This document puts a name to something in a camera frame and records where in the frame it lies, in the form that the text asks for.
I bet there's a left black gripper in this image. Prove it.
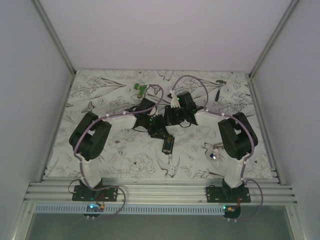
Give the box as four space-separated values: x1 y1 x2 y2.
143 115 170 141

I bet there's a black fuse box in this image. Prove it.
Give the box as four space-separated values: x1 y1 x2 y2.
162 135 175 155

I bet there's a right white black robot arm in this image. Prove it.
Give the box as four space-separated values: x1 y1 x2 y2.
164 90 258 203

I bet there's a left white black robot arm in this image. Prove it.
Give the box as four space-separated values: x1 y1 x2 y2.
69 98 174 201

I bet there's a small black hammer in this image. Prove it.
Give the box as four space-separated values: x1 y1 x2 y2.
214 80 227 102

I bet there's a floral patterned table mat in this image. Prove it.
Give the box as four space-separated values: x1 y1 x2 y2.
45 70 273 179

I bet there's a white blue capped part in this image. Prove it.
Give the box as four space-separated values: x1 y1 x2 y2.
209 148 219 161

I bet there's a left controller board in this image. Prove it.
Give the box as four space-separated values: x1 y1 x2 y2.
83 203 104 219

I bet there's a controller board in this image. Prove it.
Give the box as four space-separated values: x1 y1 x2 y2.
223 205 241 219
83 203 104 219

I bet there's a right controller board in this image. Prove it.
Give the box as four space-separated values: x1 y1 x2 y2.
223 205 241 219

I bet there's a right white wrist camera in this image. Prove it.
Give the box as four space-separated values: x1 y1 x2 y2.
169 90 181 108

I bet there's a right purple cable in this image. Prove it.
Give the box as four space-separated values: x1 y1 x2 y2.
172 75 256 183

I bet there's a purple cable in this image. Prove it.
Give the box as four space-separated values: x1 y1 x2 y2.
172 75 256 183
73 84 165 191

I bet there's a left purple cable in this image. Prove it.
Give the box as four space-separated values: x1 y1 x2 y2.
73 84 165 191

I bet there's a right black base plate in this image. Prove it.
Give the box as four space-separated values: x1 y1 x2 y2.
205 185 251 204

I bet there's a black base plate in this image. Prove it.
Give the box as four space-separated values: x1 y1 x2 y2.
205 185 251 204
72 185 118 202

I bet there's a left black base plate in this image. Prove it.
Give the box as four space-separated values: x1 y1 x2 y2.
72 185 118 202

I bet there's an aluminium rail frame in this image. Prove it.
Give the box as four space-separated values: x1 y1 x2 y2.
24 177 298 206

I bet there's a slotted grey cable duct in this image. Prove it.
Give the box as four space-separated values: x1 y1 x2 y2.
34 204 224 216

